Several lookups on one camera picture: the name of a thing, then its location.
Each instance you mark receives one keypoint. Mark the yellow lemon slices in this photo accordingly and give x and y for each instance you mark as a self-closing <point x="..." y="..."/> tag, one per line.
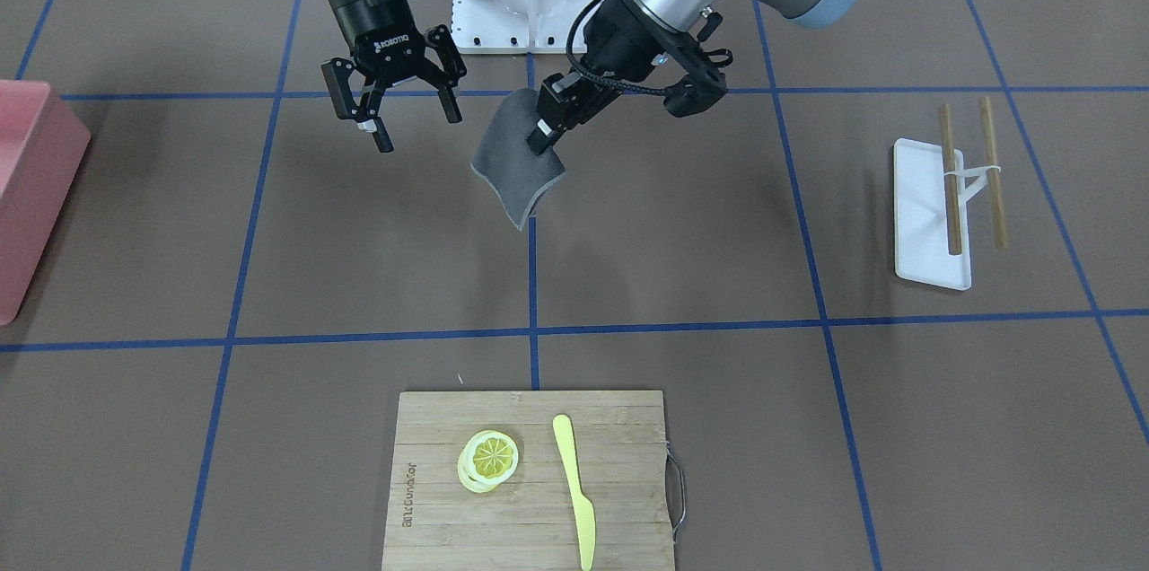
<point x="488" y="460"/>

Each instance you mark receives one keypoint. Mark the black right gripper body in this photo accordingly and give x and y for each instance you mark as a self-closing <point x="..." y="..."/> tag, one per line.
<point x="372" y="25"/>

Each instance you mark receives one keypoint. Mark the white rectangular tray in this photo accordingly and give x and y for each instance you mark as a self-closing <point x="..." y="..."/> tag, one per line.
<point x="921" y="238"/>

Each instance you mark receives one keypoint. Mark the bamboo cutting board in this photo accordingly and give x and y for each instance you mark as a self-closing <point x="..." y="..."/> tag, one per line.
<point x="527" y="522"/>

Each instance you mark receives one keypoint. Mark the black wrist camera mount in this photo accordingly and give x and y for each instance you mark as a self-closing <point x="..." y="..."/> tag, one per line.
<point x="704" y="83"/>

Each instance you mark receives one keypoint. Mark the yellow plastic knife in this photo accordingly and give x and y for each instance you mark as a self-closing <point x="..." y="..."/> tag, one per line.
<point x="584" y="512"/>

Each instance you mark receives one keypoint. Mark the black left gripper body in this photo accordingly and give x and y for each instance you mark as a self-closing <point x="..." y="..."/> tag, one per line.
<point x="618" y="34"/>

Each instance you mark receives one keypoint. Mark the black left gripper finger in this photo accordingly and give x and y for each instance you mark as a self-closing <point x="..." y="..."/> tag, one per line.
<point x="541" y="138"/>

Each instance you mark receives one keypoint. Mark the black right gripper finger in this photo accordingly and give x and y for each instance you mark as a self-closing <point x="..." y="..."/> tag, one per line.
<point x="445" y="77"/>
<point x="366" y="111"/>

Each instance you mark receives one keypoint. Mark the white chopstick connector clip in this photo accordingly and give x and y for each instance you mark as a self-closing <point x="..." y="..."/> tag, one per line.
<point x="971" y="181"/>

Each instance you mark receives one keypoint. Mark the pink plastic bin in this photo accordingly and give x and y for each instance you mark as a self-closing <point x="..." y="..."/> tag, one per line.
<point x="42" y="146"/>

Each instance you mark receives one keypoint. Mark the dark grey cloth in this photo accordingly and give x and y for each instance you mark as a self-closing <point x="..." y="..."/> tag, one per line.
<point x="504" y="160"/>

